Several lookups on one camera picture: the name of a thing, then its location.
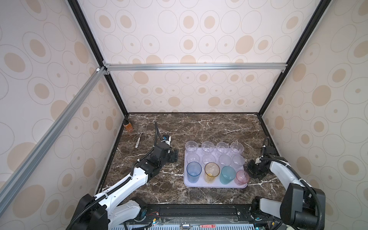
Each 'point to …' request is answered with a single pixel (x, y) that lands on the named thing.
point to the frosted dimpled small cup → (238, 160)
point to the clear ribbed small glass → (192, 157)
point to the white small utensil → (136, 144)
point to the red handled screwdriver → (205, 225)
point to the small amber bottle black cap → (128, 125)
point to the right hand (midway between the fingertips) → (246, 170)
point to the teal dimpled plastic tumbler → (228, 174)
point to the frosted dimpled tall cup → (225, 159)
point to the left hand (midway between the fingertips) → (176, 148)
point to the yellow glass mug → (212, 170)
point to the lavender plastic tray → (222, 167)
